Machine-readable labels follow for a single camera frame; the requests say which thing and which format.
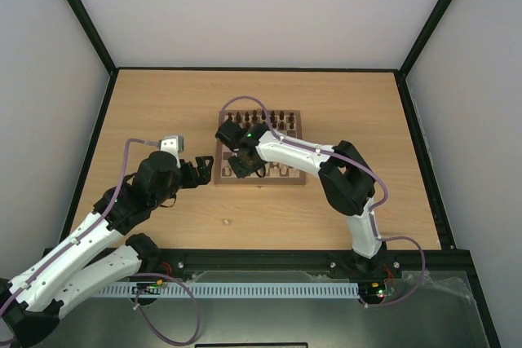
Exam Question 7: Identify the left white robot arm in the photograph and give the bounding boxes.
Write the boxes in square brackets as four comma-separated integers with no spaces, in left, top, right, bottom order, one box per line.
[1,151,214,347]

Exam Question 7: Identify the wooden chess board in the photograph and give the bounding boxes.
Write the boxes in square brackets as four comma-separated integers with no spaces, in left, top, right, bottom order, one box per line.
[213,108,306,187]

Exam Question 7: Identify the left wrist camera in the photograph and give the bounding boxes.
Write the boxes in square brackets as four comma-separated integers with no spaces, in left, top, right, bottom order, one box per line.
[160,134,184,169]

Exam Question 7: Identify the white slotted cable duct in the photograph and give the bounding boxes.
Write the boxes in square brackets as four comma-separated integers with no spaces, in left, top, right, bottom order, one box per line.
[95,282,360,299]

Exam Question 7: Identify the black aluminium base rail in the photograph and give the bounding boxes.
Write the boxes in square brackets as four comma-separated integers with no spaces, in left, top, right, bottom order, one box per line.
[139,249,477,281]

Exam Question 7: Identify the black cage frame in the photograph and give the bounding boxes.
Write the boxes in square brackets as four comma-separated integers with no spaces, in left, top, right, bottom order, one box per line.
[0,0,522,348]

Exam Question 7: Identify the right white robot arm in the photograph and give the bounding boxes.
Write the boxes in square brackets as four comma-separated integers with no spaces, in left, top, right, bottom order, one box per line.
[215,120,384,276]

